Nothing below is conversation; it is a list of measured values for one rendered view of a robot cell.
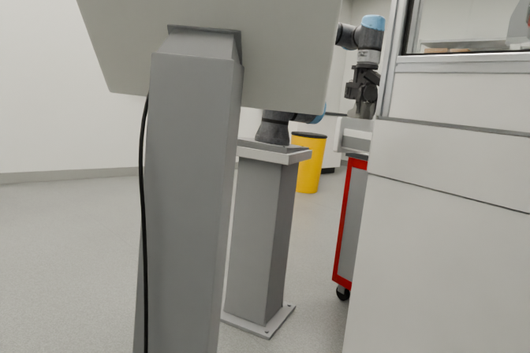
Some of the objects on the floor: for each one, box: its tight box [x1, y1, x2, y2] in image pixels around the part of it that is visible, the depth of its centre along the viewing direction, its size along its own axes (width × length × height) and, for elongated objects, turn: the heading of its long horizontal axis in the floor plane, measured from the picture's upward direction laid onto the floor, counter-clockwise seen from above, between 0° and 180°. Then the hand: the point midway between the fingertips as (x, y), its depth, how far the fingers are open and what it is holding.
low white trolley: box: [332, 153, 371, 301], centre depth 187 cm, size 58×62×76 cm
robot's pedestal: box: [220, 146, 312, 340], centre depth 168 cm, size 30×30×76 cm
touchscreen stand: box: [133, 52, 244, 353], centre depth 88 cm, size 50×45×102 cm
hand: (363, 126), depth 126 cm, fingers closed on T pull, 3 cm apart
